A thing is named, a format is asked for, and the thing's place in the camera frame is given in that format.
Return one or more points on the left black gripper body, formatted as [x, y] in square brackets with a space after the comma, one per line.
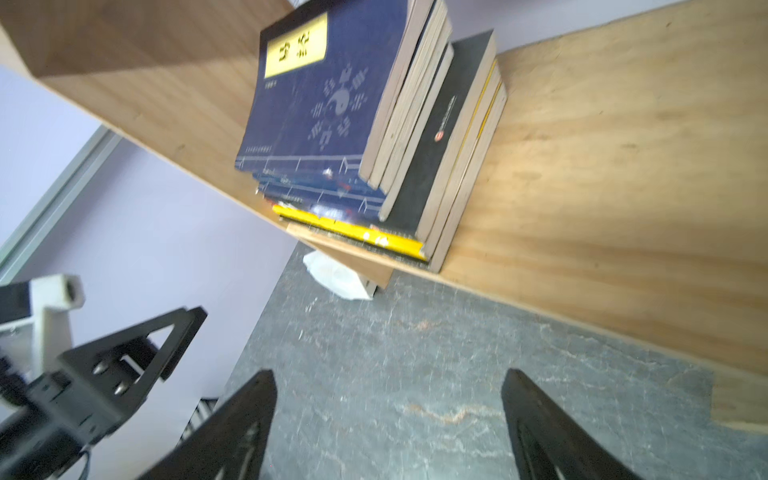
[52, 430]

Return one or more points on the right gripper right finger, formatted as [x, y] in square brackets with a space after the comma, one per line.
[546, 442]

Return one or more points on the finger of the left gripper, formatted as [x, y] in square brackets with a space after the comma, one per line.
[118, 371]

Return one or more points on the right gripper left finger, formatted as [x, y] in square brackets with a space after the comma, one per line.
[231, 444]

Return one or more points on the black book gold title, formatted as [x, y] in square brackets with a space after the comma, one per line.
[468, 198]

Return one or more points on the dark wolf cover book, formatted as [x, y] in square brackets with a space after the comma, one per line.
[416, 206]

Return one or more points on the yellow cartoon cover book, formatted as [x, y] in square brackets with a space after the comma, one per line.
[360, 231]

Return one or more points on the white tissue pack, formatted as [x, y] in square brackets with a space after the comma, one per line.
[338, 278]

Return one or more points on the wooden two-tier shelf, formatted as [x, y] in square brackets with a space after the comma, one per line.
[625, 189]

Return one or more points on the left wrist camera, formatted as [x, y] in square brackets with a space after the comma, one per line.
[35, 326]

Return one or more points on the aluminium rail with cable duct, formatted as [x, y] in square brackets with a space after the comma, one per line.
[19, 248]

